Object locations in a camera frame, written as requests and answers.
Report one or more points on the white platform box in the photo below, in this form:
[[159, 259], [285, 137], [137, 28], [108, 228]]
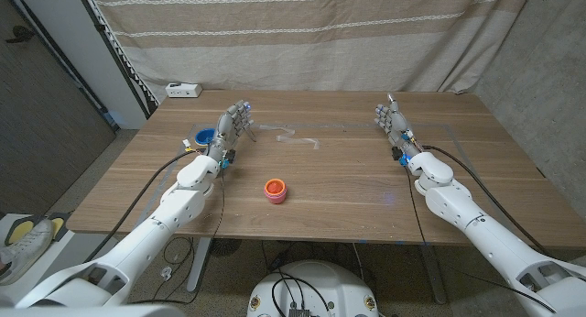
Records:
[[55, 264]]

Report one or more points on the white robot torso edge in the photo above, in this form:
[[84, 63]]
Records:
[[91, 311]]

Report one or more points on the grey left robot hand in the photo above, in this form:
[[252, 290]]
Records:
[[229, 129]]

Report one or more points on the pink plastic cup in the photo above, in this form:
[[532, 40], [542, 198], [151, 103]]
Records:
[[275, 200]]

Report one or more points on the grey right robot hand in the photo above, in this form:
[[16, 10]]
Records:
[[398, 124]]

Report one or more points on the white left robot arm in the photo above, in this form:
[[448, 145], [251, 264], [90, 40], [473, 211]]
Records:
[[151, 230]]

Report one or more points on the black curtain stand pole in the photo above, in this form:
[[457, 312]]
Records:
[[100, 27]]

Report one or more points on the beige striped curtain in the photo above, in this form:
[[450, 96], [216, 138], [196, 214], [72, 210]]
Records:
[[297, 47]]

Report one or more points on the orange plastic cup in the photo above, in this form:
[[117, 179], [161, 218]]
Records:
[[275, 187]]

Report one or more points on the black round floor object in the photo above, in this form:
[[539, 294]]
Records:
[[224, 247]]

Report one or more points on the dark textured door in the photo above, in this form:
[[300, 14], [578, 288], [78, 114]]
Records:
[[41, 124]]

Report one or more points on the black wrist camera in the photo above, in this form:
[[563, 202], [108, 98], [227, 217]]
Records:
[[397, 153], [232, 156]]

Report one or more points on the white table leg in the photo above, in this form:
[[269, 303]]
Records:
[[198, 266]]

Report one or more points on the yellow black padded object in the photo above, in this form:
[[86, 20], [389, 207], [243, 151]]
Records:
[[58, 223], [19, 232]]

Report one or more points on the white domed robot base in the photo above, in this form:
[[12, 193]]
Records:
[[329, 285]]

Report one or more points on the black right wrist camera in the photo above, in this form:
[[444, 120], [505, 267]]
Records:
[[397, 153]]

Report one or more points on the clear tape strip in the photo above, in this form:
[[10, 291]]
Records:
[[297, 140]]

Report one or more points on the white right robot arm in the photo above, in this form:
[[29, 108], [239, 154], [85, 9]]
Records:
[[480, 230]]

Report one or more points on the grey table leg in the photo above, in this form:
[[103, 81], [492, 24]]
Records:
[[432, 276]]

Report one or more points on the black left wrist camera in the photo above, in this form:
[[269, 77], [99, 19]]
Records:
[[232, 156]]

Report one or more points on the white floor plug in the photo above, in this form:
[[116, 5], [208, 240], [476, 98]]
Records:
[[166, 273]]

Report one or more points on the white power strip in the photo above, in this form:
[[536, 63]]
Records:
[[183, 90]]

